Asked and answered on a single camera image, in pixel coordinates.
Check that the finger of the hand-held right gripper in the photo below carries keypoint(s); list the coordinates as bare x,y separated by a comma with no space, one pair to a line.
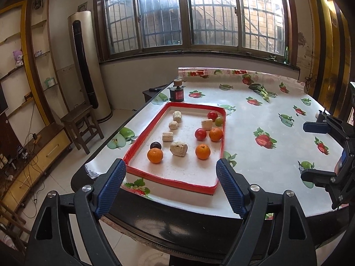
316,127
316,176

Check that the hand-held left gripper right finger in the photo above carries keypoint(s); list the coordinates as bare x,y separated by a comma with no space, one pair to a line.
231,188

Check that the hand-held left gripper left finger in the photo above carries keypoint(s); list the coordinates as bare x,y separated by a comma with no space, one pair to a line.
111,188

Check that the orange mandarin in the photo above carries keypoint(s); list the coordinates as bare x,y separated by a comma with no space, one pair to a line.
202,151
155,155
215,134

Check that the red rimmed white tray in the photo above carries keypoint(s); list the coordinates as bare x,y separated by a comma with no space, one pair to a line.
183,169

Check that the dark purple plum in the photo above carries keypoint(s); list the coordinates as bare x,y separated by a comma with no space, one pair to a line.
155,145

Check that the red tomato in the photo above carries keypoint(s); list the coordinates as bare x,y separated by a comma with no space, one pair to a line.
212,115
200,134

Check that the light wooden block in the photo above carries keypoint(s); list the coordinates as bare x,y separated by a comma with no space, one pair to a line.
173,125
167,136
207,124
177,116
179,148

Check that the green tomato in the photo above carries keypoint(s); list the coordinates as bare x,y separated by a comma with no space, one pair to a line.
219,121

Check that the green bok choy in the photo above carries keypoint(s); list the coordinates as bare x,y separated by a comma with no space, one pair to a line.
259,90

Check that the wooden television cabinet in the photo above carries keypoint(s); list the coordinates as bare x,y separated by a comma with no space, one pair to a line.
47,149

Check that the green bottle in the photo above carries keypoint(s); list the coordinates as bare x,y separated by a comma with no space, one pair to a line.
286,55

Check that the wooden stool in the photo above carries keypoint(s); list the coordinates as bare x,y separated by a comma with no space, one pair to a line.
76,113

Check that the power strip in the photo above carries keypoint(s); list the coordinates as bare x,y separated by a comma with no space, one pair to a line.
37,137

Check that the gold black striped panel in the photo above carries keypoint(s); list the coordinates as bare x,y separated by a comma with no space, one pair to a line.
324,33

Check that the black low cabinet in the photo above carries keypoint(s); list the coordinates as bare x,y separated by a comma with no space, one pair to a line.
151,95

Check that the wooden chair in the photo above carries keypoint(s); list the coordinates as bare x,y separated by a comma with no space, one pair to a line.
11,219

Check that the black motor with red label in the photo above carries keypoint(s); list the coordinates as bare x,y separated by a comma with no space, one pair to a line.
177,94

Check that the white tower air conditioner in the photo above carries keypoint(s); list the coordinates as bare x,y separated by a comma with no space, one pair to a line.
88,74

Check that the round cork piece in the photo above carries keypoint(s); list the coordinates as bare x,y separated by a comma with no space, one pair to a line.
177,82

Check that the green box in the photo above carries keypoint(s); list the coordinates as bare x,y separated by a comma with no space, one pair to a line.
50,82

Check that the purple plush toy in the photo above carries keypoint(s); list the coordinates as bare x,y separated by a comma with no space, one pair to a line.
18,58

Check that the barred window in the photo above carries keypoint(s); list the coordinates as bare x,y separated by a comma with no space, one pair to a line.
183,13

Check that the wall switch plate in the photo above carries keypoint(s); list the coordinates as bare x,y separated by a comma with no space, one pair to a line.
334,22

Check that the wooden wall shelf unit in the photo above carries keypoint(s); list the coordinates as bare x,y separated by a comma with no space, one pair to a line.
33,61

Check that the dark wall ornament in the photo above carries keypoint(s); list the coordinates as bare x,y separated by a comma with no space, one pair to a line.
38,1

